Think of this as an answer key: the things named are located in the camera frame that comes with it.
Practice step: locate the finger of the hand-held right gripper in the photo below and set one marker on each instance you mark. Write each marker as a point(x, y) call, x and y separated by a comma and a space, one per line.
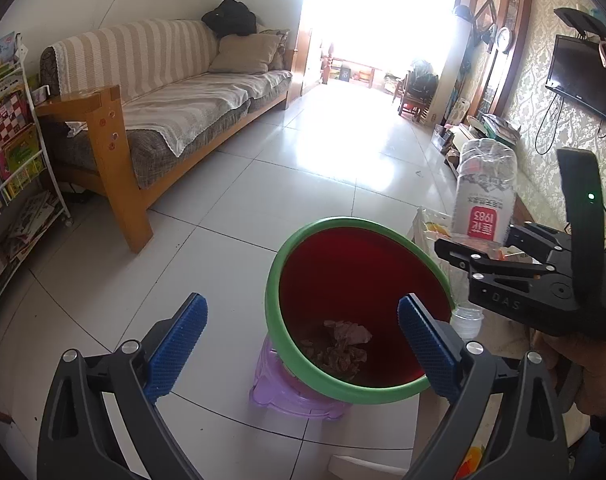
point(533, 240)
point(458, 252)

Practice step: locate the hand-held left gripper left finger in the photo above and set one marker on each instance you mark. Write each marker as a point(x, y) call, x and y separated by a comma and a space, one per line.
point(178, 345)

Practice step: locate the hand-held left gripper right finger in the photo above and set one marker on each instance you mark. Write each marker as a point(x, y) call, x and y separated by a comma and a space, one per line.
point(425, 345)

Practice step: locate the clear plastic bottle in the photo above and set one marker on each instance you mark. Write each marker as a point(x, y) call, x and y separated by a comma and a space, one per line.
point(483, 200)

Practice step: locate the red bin with green rim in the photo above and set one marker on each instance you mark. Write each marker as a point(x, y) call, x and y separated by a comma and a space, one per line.
point(363, 280)

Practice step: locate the person's right hand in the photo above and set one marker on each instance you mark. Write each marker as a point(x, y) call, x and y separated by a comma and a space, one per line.
point(598, 375)

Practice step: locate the crumpled tissue paper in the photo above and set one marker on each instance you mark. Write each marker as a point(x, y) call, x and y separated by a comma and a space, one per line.
point(343, 345)

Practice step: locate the green and white box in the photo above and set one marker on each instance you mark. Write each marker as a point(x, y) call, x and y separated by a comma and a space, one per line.
point(498, 127)

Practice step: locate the purple plastic stool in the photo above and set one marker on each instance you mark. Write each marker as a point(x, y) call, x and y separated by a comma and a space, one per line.
point(283, 400)

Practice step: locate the wooden chair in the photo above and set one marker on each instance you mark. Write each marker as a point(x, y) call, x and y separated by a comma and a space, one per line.
point(415, 95)

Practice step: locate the black flat television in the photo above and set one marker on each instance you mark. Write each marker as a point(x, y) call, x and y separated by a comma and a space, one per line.
point(583, 77)

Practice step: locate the low wooden table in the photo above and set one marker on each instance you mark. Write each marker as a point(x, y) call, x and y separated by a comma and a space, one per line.
point(355, 72)

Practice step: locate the beige lace-edged seat cloth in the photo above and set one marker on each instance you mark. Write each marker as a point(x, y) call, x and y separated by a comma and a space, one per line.
point(183, 110)
point(268, 82)

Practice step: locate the wooden door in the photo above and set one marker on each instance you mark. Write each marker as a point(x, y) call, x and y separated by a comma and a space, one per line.
point(301, 62)

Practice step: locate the patterned brown pillow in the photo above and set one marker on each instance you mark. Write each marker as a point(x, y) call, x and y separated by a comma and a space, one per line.
point(280, 47)

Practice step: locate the row of children's books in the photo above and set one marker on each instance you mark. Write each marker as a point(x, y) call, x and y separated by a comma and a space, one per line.
point(8, 125)

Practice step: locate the small patterned cup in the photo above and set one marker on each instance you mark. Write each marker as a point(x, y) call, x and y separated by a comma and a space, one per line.
point(42, 94)

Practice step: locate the plain beige pillow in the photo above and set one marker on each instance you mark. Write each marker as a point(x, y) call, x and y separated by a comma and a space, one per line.
point(245, 52)

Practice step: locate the striped beige sofa throw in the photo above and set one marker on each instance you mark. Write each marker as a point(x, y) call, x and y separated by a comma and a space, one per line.
point(133, 55)

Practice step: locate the black bag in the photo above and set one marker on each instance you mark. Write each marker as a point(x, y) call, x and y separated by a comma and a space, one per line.
point(230, 17)

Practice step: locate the wooden frame sofa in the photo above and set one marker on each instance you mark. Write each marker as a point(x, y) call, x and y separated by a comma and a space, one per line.
point(143, 170)

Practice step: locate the round wall clock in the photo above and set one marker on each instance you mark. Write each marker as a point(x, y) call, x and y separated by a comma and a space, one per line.
point(504, 39)

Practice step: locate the framed wall picture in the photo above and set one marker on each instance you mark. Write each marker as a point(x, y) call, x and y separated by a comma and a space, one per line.
point(483, 20)

